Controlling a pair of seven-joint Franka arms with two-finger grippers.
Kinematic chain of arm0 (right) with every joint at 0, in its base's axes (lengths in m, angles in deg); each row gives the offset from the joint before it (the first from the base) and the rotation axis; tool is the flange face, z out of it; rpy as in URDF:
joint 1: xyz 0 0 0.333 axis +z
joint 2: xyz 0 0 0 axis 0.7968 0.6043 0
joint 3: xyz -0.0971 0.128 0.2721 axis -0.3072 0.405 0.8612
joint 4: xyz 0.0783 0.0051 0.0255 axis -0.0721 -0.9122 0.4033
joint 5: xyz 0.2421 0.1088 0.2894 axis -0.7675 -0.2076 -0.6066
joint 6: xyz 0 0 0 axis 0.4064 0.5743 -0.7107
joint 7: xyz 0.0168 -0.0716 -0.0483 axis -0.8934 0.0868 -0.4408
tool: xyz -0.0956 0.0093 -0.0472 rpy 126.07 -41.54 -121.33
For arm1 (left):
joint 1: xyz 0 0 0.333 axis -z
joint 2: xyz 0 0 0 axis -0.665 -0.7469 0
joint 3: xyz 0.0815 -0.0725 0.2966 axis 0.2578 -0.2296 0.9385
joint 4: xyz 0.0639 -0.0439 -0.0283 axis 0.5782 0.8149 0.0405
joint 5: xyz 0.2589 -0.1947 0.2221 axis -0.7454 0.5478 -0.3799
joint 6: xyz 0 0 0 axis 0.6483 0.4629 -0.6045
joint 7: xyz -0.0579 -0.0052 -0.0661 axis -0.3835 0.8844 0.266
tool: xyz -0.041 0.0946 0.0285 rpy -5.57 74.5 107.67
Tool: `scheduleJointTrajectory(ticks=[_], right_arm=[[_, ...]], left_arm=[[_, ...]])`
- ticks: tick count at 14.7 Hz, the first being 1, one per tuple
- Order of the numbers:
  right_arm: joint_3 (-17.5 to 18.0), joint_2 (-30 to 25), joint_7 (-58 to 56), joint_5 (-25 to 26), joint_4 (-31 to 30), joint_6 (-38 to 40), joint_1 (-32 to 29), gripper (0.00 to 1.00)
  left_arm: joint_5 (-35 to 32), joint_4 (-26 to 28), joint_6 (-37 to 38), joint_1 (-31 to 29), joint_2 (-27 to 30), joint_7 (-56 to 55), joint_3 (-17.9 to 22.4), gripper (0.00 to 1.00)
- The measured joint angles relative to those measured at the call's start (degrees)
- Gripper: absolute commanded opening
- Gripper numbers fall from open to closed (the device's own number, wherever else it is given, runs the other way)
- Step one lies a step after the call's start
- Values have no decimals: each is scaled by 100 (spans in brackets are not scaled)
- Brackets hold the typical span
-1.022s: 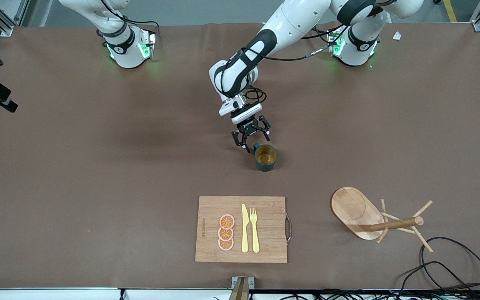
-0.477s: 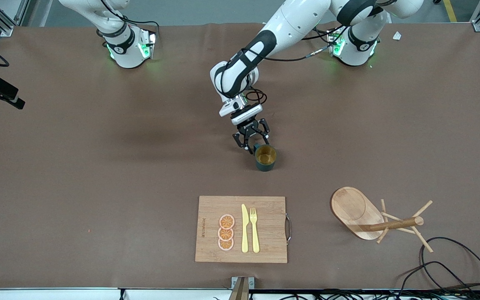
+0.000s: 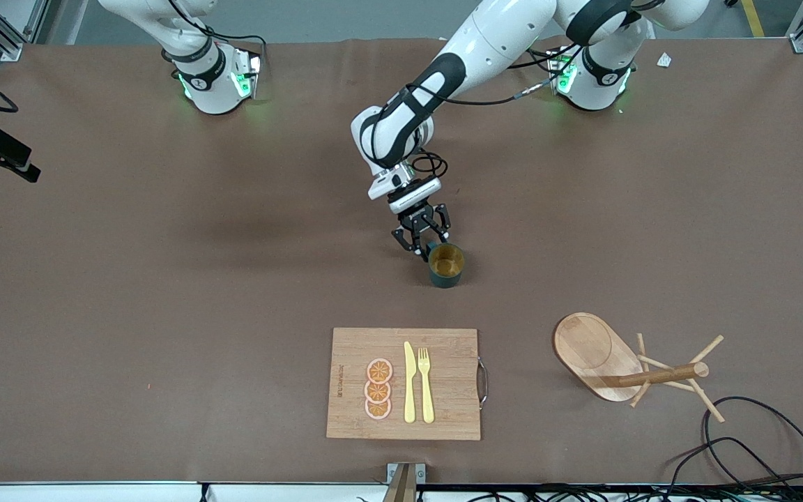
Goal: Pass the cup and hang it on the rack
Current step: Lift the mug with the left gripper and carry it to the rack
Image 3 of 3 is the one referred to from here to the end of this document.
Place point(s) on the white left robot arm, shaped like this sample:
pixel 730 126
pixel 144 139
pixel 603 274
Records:
pixel 485 42

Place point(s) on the white table edge rail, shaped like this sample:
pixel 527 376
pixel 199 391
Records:
pixel 95 492

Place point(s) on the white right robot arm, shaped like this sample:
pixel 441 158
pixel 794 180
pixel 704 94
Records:
pixel 210 84

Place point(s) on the white paper scrap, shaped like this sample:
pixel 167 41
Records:
pixel 664 60

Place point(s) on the metal bracket with wooden strip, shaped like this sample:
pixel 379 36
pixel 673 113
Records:
pixel 405 481

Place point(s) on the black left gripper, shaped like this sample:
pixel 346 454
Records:
pixel 424 222

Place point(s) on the brown table cover sheet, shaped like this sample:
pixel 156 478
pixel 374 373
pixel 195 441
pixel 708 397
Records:
pixel 234 244

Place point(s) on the bamboo cutting board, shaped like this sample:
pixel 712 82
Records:
pixel 450 380

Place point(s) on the yellow plastic knife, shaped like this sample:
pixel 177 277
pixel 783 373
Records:
pixel 410 390

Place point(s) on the orange slice toy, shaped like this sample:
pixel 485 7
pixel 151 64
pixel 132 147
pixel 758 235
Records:
pixel 377 392
pixel 378 409
pixel 379 370

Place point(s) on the wooden cup rack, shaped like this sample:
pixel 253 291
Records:
pixel 590 348

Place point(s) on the dark green cup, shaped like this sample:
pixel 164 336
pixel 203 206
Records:
pixel 447 268

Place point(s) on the yellow plastic fork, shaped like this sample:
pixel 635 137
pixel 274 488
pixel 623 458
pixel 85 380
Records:
pixel 427 397

